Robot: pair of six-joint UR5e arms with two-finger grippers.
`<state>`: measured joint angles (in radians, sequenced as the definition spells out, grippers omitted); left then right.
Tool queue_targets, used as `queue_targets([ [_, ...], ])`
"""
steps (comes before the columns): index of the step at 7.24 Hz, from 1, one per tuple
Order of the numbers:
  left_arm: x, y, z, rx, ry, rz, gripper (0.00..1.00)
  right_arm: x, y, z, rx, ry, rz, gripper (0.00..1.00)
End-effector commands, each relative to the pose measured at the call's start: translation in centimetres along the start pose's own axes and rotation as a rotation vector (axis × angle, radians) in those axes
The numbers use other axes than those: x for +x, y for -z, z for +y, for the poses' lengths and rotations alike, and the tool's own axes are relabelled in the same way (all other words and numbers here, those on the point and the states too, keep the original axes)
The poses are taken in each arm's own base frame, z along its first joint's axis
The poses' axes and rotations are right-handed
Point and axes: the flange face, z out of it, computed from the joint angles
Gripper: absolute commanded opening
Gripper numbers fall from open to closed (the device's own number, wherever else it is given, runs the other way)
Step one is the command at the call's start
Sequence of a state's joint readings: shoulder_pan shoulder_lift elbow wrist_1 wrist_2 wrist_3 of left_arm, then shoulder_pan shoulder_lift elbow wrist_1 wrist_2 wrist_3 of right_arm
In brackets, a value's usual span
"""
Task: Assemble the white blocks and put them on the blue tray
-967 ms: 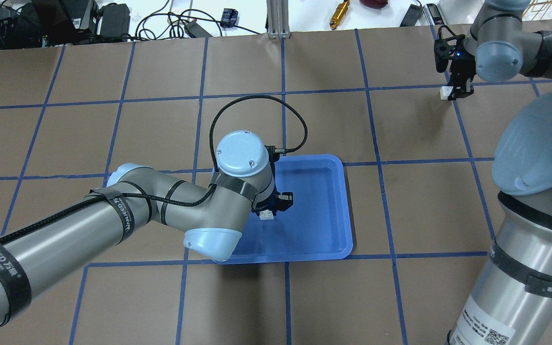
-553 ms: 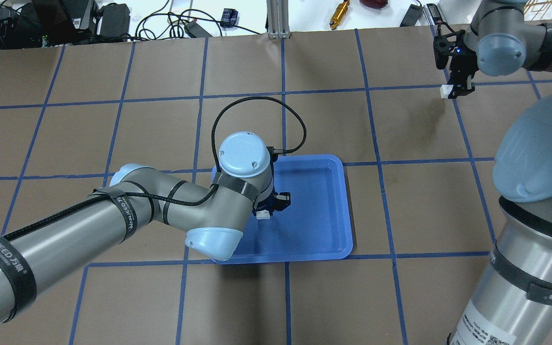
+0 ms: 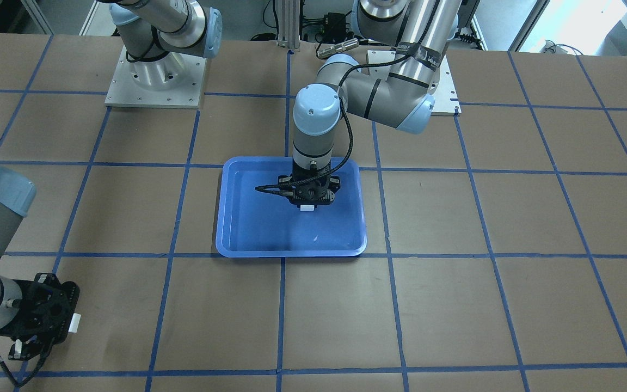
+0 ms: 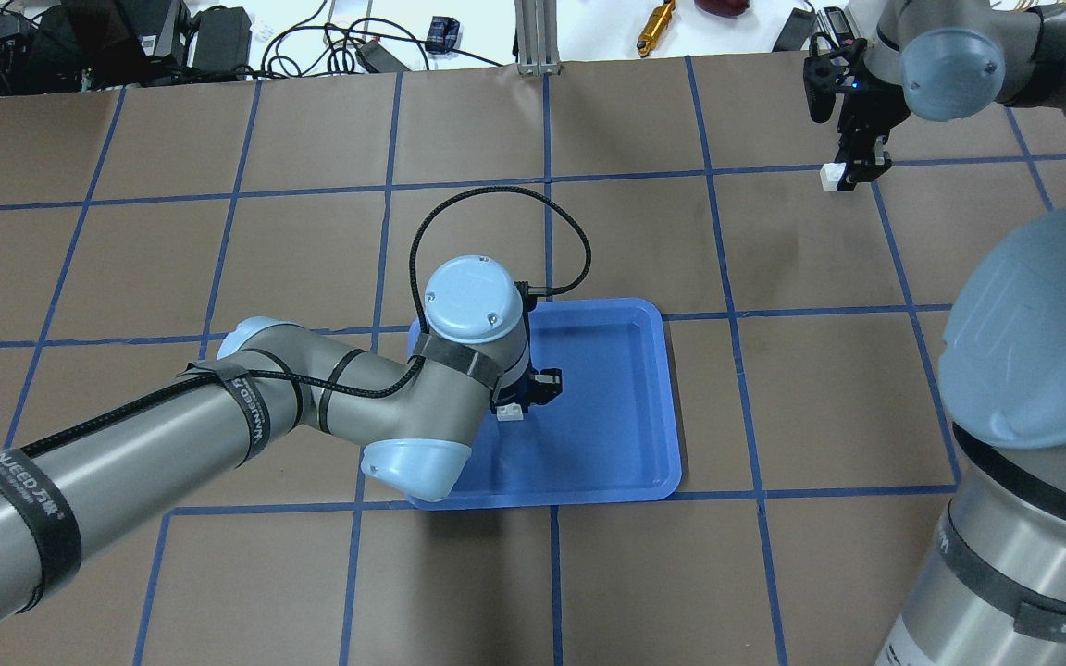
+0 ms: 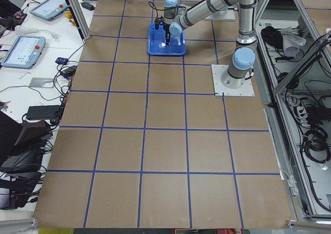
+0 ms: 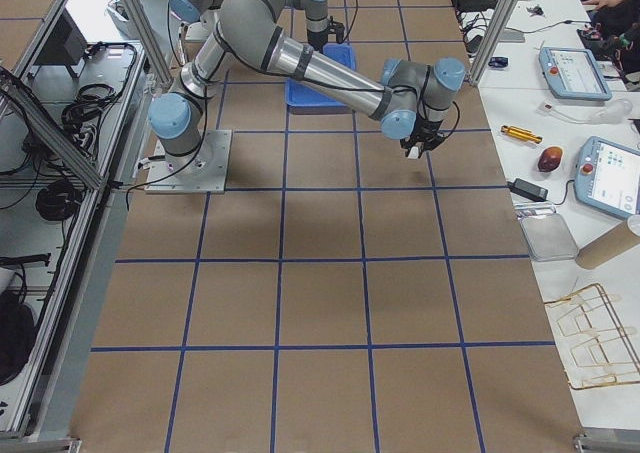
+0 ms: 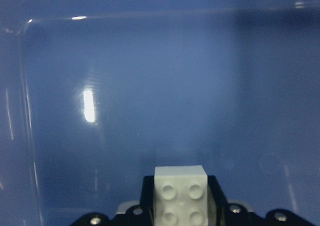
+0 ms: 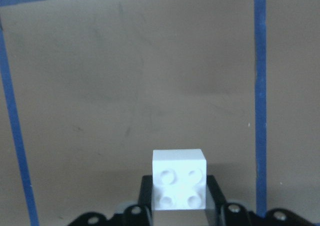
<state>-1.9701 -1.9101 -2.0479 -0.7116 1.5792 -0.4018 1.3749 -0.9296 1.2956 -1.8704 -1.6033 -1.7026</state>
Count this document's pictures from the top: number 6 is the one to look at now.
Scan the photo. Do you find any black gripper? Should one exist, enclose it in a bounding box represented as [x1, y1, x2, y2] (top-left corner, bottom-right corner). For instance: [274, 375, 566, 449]
[400, 117, 445, 152]
[305, 16, 345, 48]

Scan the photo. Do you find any blue plastic tray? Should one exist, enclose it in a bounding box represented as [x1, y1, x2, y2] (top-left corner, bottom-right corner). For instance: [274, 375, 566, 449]
[283, 42, 359, 115]

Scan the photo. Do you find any gold metal cylinder tool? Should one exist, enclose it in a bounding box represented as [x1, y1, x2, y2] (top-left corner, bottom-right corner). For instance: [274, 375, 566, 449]
[500, 125, 543, 144]

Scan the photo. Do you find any small blue black device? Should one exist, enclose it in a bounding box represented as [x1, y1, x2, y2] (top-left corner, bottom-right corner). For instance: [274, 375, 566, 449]
[488, 56, 509, 69]

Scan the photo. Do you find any black power adapter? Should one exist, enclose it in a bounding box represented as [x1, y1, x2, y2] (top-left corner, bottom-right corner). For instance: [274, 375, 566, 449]
[507, 178, 548, 202]

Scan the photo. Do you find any dark red fruit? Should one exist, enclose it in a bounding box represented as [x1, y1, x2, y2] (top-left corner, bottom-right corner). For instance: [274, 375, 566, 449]
[537, 146, 563, 173]

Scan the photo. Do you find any far teach pendant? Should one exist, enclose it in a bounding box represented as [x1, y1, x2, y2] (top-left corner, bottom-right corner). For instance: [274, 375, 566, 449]
[538, 47, 612, 101]

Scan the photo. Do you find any teach pendant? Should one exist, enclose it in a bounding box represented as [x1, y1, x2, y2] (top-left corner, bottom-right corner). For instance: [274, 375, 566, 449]
[574, 136, 639, 219]
[538, 47, 612, 101]

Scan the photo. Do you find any clear plastic box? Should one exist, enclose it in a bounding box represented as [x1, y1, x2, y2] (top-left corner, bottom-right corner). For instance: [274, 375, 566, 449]
[514, 202, 578, 262]

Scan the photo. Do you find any near teach pendant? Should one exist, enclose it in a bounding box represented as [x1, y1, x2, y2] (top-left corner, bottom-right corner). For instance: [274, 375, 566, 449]
[574, 136, 639, 219]

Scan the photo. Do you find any cardboard tube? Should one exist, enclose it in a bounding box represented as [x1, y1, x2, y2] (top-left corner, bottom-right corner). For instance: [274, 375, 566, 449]
[575, 214, 639, 270]

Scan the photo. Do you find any aluminium frame post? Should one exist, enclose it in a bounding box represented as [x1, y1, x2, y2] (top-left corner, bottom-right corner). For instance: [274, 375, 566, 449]
[468, 0, 519, 87]

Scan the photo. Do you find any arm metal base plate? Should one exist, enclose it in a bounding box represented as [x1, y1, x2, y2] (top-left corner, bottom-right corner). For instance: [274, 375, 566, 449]
[144, 129, 233, 194]

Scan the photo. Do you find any gold wire rack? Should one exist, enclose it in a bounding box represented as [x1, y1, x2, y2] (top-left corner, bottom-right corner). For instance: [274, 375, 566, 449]
[544, 283, 639, 391]

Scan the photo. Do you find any black cable bundle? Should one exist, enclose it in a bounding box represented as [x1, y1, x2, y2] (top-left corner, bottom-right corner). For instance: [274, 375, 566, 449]
[35, 177, 84, 224]

